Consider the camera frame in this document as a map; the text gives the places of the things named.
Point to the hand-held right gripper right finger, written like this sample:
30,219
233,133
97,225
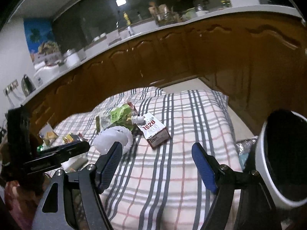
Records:
203,165

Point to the white rice cooker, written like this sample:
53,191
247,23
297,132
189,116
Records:
46,73

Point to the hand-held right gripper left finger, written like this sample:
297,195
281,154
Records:
110,163

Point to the wall socket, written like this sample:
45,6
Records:
10,86

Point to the dark kitchen window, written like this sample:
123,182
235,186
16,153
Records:
91,21

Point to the yellow wrapper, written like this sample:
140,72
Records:
70,137

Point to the white trash bin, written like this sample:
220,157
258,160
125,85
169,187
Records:
263,163

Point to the white kitchen countertop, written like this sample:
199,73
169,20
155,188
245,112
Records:
168,26

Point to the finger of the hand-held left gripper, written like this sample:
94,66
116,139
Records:
69,148

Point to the black trash bag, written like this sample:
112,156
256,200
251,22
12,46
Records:
287,153

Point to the utensil rack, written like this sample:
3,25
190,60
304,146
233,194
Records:
163,14

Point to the brown wooden base cabinets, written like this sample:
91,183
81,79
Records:
191,52

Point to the orange and white snack packet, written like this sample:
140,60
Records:
49,133

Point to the white jar with lid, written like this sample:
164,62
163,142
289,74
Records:
72,58

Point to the yellow bottle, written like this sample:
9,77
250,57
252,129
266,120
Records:
126,18

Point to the plaid blanket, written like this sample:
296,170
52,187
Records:
168,172

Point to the brown and white carton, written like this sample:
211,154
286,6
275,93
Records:
156,134

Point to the green container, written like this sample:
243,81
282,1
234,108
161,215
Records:
191,14

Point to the clear bottle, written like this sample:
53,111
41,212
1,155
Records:
139,16

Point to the green drink pouch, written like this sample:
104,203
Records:
115,116

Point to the kitchen faucet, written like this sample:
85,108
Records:
130,30

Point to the steel kettle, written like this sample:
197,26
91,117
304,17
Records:
27,85

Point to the white foam fruit net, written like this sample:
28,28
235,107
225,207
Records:
110,136

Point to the blue wall poster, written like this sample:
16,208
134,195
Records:
39,36

